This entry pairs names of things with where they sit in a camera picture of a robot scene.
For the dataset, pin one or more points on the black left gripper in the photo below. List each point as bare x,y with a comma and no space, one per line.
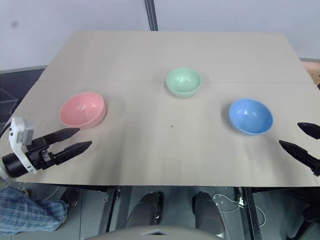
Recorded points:
40,156

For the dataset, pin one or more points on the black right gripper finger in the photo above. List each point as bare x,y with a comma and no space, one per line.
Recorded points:
311,129
301,153

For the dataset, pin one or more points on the pink bowl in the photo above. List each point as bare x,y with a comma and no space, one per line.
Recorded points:
82,110

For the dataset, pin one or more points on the black shoe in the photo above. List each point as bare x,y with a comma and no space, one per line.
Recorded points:
70,196

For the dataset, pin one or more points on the brown wooden board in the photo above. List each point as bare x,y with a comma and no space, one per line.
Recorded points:
312,71

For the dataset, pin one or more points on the blue bowl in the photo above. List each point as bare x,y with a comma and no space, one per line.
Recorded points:
250,116

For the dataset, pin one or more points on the blue plaid trouser leg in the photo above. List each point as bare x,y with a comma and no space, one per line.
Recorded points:
30,212

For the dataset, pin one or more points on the dark rounded robot leg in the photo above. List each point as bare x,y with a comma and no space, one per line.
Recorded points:
146,208
206,212

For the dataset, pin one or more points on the grey robot torso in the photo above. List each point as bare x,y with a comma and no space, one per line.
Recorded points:
155,233

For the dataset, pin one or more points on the green bowl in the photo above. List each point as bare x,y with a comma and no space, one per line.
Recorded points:
183,81

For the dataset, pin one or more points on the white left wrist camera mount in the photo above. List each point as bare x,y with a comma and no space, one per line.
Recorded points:
18,136

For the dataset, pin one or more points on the black table frame leg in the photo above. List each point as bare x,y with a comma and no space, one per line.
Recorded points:
250,212
107,210

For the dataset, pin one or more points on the dark vertical wall post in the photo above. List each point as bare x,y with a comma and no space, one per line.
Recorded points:
151,15

